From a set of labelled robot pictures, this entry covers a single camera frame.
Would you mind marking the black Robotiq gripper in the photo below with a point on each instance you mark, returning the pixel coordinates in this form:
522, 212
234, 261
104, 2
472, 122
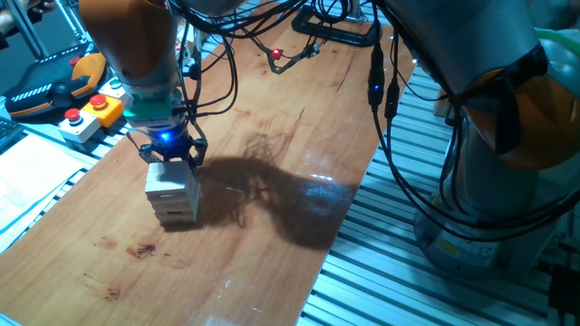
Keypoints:
170, 147

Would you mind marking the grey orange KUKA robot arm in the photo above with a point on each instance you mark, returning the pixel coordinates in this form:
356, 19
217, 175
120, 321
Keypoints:
136, 41

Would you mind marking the yellow emergency stop button box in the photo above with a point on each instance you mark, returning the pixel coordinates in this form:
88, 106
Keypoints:
104, 113

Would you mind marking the white box small green button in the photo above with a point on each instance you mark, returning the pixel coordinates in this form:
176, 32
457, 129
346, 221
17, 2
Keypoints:
115, 88

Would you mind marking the white box big red button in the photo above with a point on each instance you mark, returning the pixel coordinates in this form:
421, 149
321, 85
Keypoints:
79, 127

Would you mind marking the glossy wood grain mat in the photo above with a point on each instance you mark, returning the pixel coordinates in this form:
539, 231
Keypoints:
226, 271

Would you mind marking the black orange teach pendant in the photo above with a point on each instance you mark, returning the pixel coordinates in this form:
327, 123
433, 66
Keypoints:
45, 90

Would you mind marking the white paper sheets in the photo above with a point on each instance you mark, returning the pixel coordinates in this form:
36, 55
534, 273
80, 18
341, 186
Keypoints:
31, 181

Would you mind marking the black computer keyboard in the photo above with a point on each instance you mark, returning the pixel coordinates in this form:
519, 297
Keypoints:
6, 133

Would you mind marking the green wrist mount adapter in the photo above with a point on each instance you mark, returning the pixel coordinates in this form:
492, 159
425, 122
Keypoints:
151, 111

